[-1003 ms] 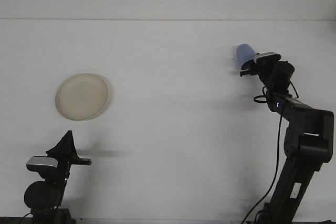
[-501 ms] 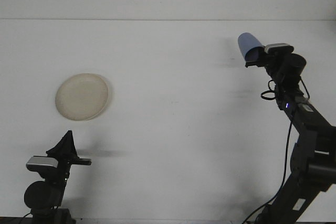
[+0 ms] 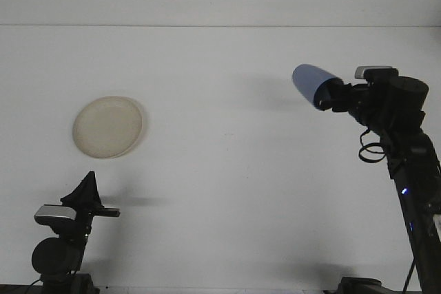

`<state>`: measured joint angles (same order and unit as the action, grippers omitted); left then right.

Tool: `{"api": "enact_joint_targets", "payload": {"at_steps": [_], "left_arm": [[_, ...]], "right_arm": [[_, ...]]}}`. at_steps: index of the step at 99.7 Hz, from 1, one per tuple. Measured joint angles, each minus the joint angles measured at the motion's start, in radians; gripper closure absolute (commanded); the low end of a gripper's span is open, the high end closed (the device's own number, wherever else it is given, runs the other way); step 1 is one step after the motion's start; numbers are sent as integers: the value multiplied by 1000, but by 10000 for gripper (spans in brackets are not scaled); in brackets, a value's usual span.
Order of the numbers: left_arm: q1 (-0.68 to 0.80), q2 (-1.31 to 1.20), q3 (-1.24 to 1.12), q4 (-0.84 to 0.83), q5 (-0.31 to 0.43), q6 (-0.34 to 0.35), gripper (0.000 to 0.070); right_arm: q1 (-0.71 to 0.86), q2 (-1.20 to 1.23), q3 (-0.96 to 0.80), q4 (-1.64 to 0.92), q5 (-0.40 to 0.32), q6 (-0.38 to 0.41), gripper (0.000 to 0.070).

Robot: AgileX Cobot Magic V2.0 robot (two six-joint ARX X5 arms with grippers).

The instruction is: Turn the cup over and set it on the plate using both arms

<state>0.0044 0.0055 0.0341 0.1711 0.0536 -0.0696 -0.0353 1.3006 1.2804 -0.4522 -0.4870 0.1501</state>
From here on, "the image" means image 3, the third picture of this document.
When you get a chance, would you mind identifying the pale round plate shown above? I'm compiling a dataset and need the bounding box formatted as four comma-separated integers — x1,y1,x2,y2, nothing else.
72,95,144,160

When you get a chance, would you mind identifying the pale blue cup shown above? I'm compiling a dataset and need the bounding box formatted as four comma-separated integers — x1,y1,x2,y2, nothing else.
291,63,344,112

